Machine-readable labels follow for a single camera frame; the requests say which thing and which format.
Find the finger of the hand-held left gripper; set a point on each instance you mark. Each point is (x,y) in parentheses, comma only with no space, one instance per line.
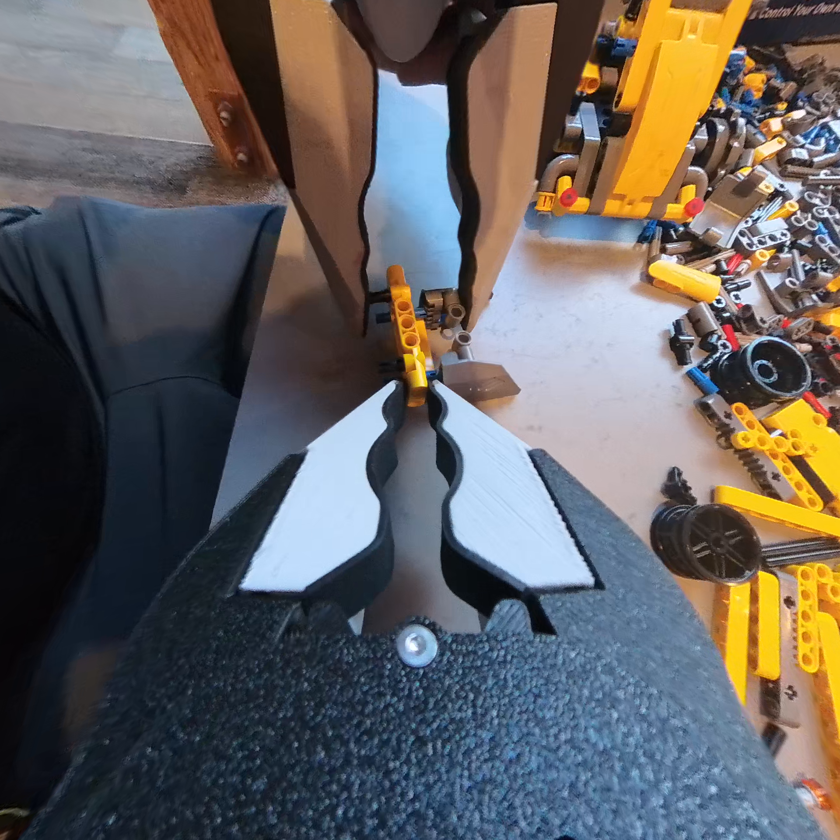
(505,131)
(328,131)

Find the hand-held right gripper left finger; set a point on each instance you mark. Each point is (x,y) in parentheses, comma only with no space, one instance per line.
(321,518)

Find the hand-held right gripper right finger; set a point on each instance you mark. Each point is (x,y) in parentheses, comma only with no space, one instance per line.
(512,518)

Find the grey striped wedge brick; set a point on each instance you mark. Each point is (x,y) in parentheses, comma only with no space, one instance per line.
(476,380)

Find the wooden desk leg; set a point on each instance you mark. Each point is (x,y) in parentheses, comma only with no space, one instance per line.
(210,85)

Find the grey desk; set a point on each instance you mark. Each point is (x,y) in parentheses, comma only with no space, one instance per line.
(590,367)

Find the person's left hand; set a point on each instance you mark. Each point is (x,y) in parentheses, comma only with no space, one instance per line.
(426,72)

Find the partly built yellow toy vehicle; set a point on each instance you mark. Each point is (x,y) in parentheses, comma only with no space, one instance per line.
(663,98)

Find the black toy wheel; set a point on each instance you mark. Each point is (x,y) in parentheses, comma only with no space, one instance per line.
(715,544)
(764,371)

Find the person's dark clothing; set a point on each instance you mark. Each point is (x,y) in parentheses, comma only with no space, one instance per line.
(131,394)

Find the yellow rounded toy panel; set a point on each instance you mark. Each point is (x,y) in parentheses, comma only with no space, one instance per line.
(686,281)

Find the pile of loose toy bricks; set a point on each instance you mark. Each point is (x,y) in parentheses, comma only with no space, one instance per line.
(781,453)

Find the dark kit box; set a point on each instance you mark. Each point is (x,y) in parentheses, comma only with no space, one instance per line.
(794,19)

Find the small orange capped piece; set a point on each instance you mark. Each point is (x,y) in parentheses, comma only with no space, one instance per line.
(814,794)

